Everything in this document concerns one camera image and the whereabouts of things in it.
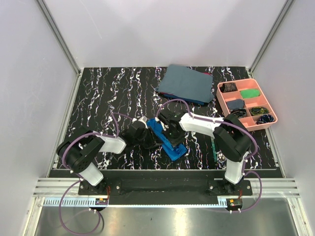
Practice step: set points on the pink divided tray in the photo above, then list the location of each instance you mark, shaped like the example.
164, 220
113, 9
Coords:
250, 120

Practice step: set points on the blue patterned item in tray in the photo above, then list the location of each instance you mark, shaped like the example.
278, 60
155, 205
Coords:
267, 118

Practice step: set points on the dark multicolour item in tray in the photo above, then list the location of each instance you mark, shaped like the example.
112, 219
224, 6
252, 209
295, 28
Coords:
239, 113

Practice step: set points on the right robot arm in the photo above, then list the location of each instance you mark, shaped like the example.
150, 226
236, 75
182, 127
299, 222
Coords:
230, 136

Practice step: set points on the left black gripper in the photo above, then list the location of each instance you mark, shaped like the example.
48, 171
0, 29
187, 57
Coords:
152, 143

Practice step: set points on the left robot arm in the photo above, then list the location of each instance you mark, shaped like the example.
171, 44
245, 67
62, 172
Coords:
79, 150

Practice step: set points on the grey item in tray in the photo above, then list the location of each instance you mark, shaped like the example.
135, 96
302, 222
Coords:
235, 104

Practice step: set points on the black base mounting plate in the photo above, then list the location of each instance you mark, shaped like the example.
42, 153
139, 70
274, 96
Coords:
148, 188

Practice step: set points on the blue cloth napkin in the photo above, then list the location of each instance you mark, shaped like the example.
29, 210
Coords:
173, 152

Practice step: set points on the grey folded napkin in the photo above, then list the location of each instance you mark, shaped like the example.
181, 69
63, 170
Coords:
187, 83

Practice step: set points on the red folded napkin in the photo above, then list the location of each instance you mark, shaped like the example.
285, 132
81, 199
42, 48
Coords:
171, 96

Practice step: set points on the dark patterned item in tray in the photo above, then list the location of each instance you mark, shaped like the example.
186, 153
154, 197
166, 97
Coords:
228, 87

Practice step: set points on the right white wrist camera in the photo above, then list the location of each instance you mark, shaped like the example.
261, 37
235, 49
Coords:
164, 126

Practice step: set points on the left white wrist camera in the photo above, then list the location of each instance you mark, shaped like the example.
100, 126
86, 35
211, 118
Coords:
142, 120

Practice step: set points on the knife with green handle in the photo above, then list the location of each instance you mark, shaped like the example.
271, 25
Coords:
214, 150

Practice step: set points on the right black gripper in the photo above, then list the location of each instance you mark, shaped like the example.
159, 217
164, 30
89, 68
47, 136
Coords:
178, 140

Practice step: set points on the aluminium frame rail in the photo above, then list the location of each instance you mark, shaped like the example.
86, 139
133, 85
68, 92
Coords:
57, 34

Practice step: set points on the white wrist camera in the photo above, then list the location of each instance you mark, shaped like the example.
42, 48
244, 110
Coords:
142, 120
164, 126

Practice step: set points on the yellow green item in tray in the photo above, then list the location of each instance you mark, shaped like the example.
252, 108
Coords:
258, 111

